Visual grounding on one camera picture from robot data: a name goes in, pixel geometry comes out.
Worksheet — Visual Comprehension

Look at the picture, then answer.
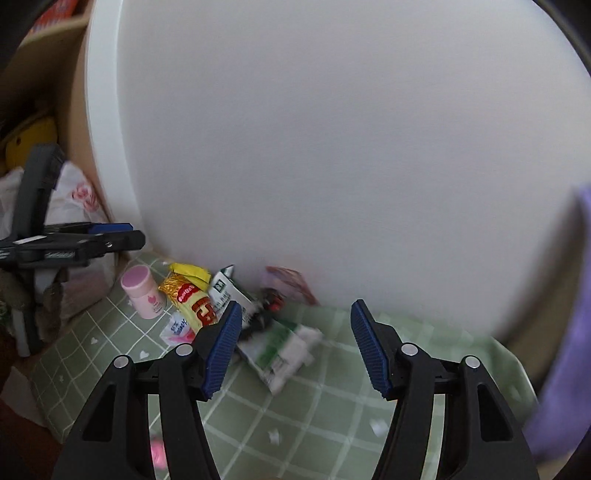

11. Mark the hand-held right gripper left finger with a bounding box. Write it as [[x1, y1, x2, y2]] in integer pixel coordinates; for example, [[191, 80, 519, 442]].
[[51, 301, 244, 480]]

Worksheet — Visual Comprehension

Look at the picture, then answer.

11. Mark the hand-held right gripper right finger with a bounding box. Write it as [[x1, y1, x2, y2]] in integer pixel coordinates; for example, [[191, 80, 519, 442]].
[[350, 299, 541, 480]]

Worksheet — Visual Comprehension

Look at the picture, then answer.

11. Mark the pink white small packet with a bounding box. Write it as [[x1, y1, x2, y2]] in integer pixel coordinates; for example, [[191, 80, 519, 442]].
[[160, 311, 197, 346]]

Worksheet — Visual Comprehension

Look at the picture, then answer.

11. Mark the white green snack bag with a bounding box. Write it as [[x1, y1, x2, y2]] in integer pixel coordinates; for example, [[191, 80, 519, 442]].
[[235, 318, 324, 395]]

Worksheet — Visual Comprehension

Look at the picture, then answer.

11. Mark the white printed wrapper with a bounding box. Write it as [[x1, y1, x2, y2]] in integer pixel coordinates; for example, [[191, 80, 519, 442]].
[[208, 264, 259, 324]]

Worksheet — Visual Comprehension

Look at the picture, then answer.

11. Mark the yellow red snack wrapper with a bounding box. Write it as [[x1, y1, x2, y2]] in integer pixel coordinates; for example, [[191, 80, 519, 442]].
[[158, 272, 222, 335]]

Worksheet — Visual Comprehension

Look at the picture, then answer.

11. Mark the black red wrapper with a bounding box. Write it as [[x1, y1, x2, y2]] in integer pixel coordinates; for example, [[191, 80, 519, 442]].
[[240, 286, 284, 333]]

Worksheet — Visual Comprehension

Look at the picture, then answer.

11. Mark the gold wrapper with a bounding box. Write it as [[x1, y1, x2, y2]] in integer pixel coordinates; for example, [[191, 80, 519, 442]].
[[170, 262, 212, 284]]

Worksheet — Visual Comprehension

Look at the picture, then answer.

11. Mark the translucent pink wrapper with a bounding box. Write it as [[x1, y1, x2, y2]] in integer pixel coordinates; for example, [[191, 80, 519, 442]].
[[265, 265, 319, 305]]

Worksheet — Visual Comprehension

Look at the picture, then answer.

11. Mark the white plastic bag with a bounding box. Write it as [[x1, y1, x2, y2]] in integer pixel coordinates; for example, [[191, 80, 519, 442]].
[[0, 161, 116, 319]]

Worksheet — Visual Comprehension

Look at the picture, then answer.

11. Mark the pink cup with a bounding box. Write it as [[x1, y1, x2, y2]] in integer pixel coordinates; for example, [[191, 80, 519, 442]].
[[121, 264, 166, 320]]

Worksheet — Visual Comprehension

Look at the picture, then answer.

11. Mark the yellow plush toy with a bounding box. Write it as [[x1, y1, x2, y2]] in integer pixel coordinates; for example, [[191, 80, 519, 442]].
[[2, 108, 58, 169]]

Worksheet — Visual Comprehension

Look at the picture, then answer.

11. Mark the green checkered tablecloth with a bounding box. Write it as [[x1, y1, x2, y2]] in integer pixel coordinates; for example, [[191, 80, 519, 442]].
[[30, 249, 539, 480]]

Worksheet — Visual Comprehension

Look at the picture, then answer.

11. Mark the wooden shelf unit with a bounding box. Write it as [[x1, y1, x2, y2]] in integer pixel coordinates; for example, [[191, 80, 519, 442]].
[[0, 0, 121, 259]]

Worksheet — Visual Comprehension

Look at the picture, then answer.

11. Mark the pink caterpillar toy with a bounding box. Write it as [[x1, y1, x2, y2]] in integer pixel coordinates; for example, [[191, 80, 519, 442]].
[[148, 438, 167, 469]]

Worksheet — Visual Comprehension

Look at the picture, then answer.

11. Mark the red plastic basket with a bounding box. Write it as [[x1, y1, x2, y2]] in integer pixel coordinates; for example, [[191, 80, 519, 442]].
[[32, 0, 79, 28]]

